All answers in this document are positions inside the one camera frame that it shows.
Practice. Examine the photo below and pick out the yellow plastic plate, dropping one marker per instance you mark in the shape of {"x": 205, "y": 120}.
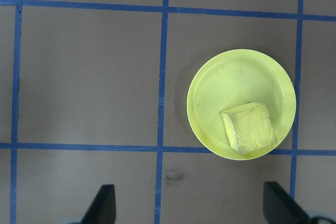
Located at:
{"x": 236, "y": 82}

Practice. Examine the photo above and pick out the yellow foam block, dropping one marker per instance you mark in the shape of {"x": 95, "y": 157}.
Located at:
{"x": 252, "y": 129}

